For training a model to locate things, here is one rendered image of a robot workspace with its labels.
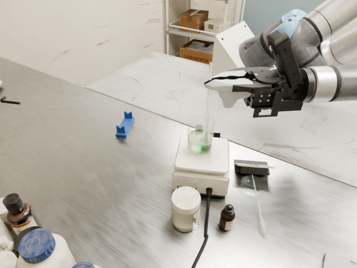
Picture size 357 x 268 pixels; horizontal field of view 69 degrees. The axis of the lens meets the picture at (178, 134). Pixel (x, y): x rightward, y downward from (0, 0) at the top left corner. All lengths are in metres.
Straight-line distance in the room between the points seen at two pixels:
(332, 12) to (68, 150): 0.75
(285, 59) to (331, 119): 0.52
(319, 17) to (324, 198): 0.41
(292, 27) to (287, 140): 0.34
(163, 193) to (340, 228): 0.39
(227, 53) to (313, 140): 0.41
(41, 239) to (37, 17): 1.61
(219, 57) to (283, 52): 0.50
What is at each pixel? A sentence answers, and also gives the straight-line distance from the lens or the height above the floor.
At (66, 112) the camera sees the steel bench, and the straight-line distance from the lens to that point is 0.98.
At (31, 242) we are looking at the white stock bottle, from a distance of 0.47.
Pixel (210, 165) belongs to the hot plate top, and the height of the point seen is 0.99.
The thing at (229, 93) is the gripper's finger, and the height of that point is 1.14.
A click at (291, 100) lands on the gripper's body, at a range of 0.59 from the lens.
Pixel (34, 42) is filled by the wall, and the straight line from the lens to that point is 1.94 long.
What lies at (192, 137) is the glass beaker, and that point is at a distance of 0.58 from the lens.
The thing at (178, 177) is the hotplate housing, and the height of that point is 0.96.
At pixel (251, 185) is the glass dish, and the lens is 0.68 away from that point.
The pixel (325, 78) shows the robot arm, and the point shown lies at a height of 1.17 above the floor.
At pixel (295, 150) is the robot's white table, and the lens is 0.83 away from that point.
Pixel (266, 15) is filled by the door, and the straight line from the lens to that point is 3.51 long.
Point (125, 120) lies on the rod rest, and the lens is 0.86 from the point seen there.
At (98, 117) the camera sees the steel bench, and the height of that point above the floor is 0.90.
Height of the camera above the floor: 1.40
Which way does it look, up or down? 38 degrees down
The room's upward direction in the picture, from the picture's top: 1 degrees clockwise
